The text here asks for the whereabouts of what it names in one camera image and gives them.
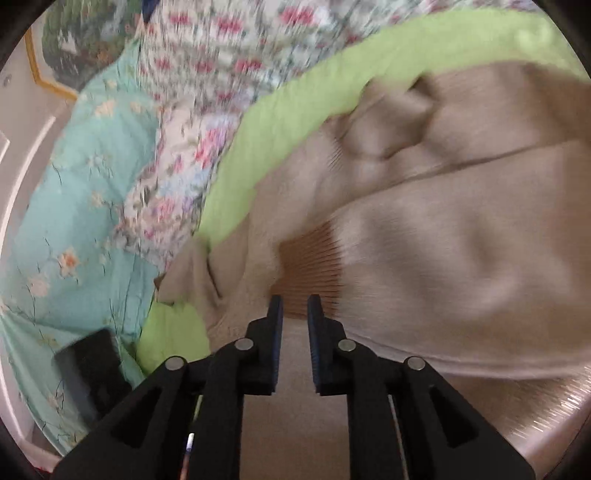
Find beige knitted sweater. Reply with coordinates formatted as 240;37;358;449
156;59;591;480

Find black device on blanket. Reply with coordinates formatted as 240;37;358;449
53;329;132;430

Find pastel floral patchwork pillow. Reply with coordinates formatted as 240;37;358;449
113;102;242;273

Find turquoise floral blanket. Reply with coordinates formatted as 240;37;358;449
1;43;157;454

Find light green bed sheet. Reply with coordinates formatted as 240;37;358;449
135;8;578;375

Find white red floral quilt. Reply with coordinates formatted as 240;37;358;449
138;1;539;155

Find gold framed landscape painting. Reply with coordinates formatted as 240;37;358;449
24;0;142;100

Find dark blue fabric item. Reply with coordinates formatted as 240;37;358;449
141;0;160;23

